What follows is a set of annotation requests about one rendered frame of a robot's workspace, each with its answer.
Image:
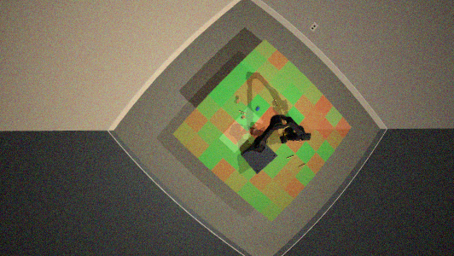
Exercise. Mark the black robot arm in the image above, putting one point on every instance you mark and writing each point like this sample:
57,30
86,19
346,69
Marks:
276,124

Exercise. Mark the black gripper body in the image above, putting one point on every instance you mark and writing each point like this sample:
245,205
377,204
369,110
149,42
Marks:
284,139

